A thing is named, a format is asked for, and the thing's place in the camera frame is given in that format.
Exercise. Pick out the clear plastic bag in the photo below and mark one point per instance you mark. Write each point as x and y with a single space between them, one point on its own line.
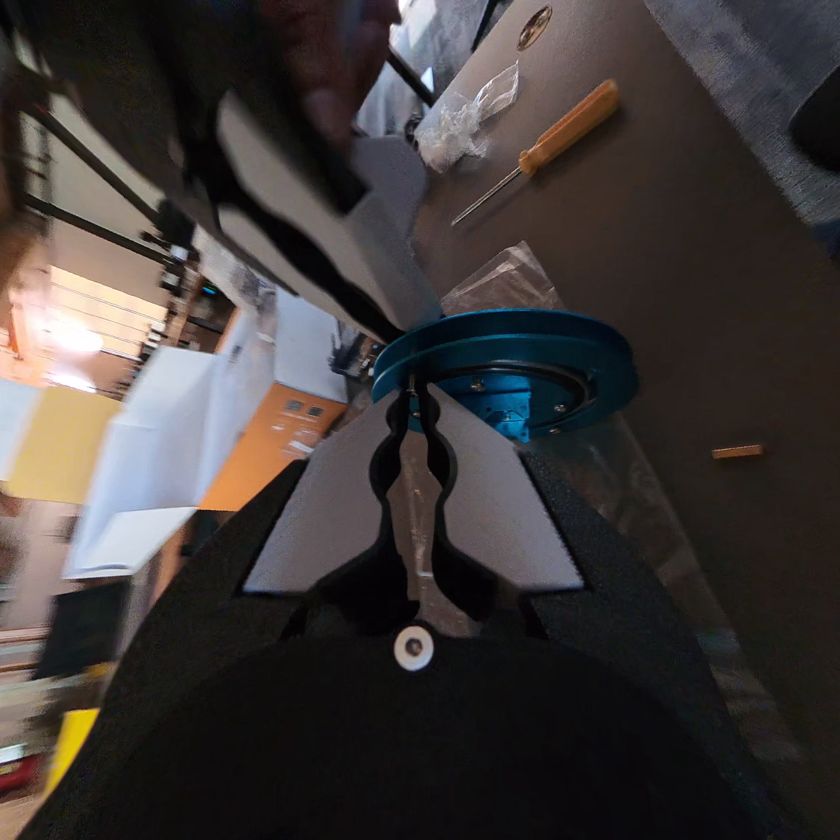
499 275

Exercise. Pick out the orange box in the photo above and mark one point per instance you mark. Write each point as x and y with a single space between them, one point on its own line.
289 420

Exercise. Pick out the blue round turntable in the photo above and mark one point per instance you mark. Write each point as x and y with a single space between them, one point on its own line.
590 354

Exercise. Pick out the teal perforated bracket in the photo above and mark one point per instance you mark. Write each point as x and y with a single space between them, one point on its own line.
508 413

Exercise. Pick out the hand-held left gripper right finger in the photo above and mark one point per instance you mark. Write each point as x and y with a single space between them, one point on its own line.
505 525

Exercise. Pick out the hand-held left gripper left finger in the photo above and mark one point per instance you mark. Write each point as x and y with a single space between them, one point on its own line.
328 525

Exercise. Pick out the large white box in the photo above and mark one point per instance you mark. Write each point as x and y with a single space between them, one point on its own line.
164 426

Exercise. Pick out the crumpled clear plastic wrap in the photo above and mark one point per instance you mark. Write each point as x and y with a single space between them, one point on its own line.
459 124

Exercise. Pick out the brass standoff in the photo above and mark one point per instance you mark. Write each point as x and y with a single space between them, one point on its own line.
738 452

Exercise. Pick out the round brass desk grommet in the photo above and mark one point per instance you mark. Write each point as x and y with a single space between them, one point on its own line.
533 27

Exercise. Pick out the small dark screw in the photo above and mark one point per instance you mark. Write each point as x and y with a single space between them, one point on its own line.
412 388

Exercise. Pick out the yellow box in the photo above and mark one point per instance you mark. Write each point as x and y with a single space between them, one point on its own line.
59 446

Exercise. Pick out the yellow sign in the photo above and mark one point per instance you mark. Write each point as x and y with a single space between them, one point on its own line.
72 754

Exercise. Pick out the person's right hand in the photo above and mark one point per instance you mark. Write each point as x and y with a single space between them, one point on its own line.
341 65

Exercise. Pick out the small white box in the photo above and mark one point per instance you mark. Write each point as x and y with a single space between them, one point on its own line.
16 426

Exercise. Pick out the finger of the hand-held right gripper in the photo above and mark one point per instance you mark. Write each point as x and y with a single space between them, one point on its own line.
394 249
275 249

